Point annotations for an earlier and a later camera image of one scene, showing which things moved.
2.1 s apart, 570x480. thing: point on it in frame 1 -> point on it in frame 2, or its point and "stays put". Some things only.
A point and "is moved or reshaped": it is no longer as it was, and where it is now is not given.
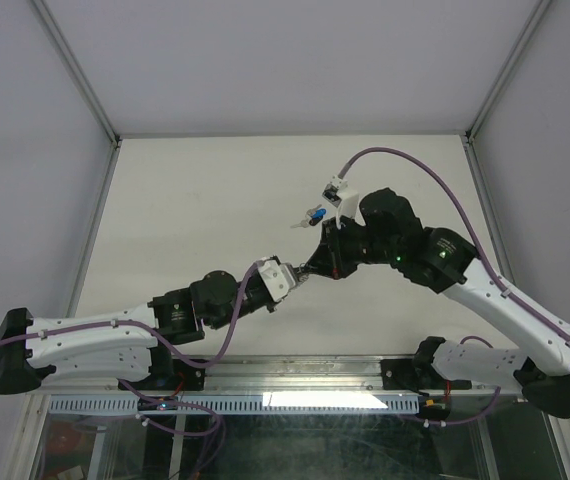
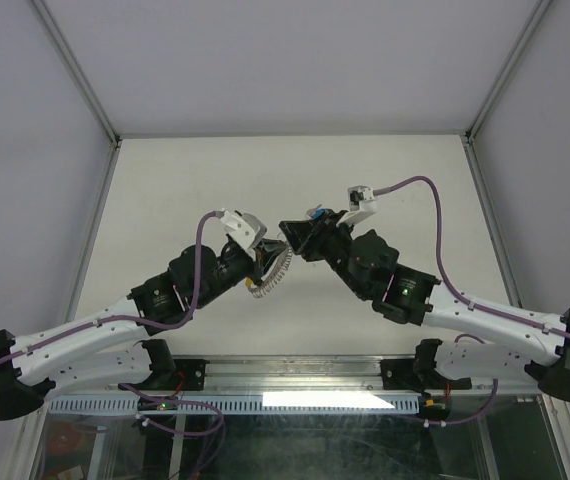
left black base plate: x=171 y=375 stays put
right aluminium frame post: x=475 y=159 stays put
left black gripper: x=272 y=308 -> x=268 y=251
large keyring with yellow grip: x=302 y=274 is moved or reshaped
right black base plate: x=419 y=375 stays put
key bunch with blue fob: x=313 y=217 stays put
